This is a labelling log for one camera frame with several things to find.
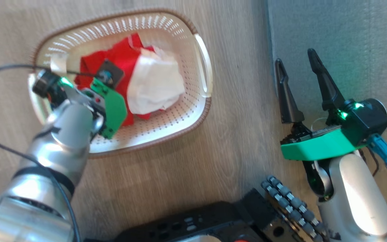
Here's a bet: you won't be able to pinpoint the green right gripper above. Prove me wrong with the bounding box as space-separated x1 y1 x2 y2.
274 48 366 161

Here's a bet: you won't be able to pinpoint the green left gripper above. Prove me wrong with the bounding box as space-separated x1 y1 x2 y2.
79 59 128 139

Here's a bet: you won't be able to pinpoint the red garment with white trim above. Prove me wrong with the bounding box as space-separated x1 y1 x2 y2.
75 33 166 127

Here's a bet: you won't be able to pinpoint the white perforated laundry basket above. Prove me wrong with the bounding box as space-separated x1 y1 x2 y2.
28 9 213 158

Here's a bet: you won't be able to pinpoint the grey fabric sofa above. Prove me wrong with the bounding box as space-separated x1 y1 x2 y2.
267 0 387 146

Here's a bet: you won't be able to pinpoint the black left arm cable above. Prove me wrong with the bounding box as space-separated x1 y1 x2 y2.
0 64 97 242

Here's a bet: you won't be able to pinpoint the blue right camera connector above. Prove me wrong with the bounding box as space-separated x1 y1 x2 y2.
368 133 387 170

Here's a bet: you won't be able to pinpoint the grey black cable chain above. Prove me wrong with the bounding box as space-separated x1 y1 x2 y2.
261 175 329 242

